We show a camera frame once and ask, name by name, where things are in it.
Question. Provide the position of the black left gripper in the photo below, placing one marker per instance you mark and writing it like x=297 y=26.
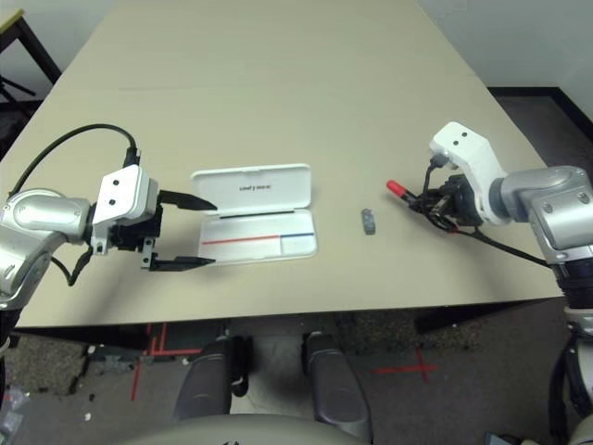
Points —
x=134 y=232

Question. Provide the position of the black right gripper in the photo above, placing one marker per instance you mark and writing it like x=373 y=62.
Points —
x=456 y=204

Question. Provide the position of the small grey eraser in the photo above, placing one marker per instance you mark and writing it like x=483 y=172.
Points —
x=368 y=222

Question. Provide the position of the white plastic pencil case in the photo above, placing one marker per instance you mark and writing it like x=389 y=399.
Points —
x=259 y=185

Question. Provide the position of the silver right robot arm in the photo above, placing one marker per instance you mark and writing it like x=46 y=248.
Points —
x=556 y=204

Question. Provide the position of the red tape lines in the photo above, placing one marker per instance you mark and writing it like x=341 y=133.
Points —
x=176 y=352

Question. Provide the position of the black baseboard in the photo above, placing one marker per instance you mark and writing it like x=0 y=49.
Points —
x=523 y=90

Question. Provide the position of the grey left robot leg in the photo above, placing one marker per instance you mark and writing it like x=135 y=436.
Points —
x=204 y=380

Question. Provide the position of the grey robot leg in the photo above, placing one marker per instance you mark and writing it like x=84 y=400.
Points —
x=204 y=380
x=333 y=389

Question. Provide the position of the red tape cross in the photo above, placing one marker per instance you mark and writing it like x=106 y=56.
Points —
x=419 y=369

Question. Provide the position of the grey robot torso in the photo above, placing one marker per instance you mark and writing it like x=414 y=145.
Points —
x=231 y=433

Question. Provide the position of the grey right robot leg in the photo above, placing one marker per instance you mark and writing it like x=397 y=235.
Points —
x=333 y=389

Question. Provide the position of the black tripod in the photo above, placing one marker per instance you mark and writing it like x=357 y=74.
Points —
x=18 y=87

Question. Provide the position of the grey-blue box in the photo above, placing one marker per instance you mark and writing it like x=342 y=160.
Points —
x=500 y=439

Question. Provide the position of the clear plastic bag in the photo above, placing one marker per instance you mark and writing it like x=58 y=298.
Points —
x=9 y=412

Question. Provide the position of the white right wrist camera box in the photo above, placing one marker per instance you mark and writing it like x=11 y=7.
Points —
x=468 y=148

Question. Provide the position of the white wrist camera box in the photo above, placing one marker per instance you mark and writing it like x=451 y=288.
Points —
x=468 y=148
x=122 y=190

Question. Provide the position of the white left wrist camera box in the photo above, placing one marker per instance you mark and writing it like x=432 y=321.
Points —
x=122 y=190

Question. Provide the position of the side table with black frame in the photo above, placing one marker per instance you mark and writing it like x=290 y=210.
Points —
x=9 y=22

